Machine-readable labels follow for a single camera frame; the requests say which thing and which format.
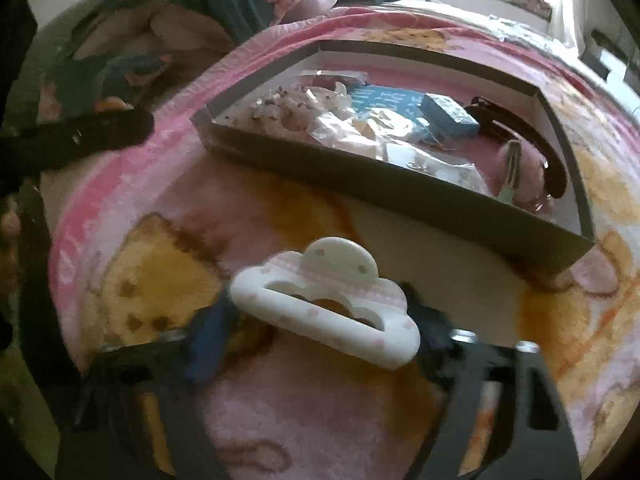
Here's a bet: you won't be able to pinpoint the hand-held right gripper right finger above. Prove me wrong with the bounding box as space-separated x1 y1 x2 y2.
400 282 583 480

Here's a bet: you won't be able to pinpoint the clear packet with white card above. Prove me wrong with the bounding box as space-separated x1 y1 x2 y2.
385 142 486 191

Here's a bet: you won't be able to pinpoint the white cloud-shaped hair clip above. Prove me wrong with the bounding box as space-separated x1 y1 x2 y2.
229 236 422 372

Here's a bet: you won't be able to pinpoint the pink fuzzy hair tie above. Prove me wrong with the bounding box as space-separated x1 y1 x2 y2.
492 140 551 211

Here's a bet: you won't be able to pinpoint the small blue box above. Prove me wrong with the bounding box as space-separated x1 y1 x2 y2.
419 92 481 138

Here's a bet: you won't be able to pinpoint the person's left hand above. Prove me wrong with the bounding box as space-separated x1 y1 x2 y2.
0 209 24 243

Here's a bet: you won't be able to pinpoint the brown hair claw clip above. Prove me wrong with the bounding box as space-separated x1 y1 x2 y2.
462 95 568 200

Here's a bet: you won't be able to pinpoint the white furniture with clutter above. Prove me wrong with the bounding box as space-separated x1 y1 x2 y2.
580 25 640 111

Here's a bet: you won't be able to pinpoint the pink bear printed blanket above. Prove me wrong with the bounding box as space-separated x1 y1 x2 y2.
47 5 640 480

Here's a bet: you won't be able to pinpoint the silver hair clip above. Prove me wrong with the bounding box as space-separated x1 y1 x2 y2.
497 140 523 206

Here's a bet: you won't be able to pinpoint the clear packet with beige contents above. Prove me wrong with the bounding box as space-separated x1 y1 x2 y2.
305 110 391 153

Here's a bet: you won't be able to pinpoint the beaded pink hair accessory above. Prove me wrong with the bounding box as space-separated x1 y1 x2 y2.
240 85 321 136

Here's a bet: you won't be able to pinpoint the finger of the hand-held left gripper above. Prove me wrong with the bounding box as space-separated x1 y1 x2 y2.
0 107 156 171

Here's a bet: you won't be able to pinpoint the grey shallow cardboard box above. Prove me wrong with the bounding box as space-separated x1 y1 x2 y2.
191 39 597 277

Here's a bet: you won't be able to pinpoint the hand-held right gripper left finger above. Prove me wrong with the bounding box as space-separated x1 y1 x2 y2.
60 300 241 480

